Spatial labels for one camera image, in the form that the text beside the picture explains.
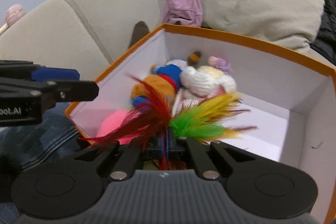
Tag left leg blue jeans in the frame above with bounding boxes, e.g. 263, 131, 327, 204
0, 20, 150, 224

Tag red green feather toy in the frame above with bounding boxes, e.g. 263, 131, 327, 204
80, 74, 258, 171

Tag orange cardboard box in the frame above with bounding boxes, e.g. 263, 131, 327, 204
65, 24, 335, 223

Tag black puffer jacket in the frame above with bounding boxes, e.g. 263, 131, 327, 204
310, 0, 336, 65

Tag pink massage hammer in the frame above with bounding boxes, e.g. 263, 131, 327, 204
0, 4, 26, 35

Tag lilac cloth garment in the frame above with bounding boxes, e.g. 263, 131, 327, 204
162, 0, 203, 27

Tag beige sofa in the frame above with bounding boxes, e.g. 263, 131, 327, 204
1, 0, 164, 80

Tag white crochet bunny plush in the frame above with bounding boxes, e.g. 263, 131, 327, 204
172, 56, 237, 116

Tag bear plush chef sailor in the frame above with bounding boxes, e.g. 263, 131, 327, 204
143, 51, 202, 105

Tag pink green fluffy ball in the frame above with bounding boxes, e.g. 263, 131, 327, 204
96, 109, 139, 144

